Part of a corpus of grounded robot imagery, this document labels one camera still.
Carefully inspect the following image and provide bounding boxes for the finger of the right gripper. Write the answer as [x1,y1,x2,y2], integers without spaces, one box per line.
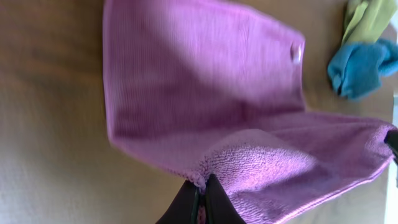
[384,130,398,162]

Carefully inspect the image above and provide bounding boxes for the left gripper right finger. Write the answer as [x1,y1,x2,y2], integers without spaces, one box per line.
[205,174,246,224]

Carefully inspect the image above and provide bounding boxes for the crumpled blue cloth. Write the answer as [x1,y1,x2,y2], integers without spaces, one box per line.
[327,39,397,100]

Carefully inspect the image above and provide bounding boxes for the pink microfiber cloth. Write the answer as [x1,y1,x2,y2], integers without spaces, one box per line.
[103,0,393,223]

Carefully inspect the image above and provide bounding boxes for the crumpled olive green cloth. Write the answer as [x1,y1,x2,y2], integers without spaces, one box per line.
[341,0,397,45]

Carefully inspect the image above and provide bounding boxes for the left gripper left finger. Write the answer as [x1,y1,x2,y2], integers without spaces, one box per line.
[156,180,199,224]

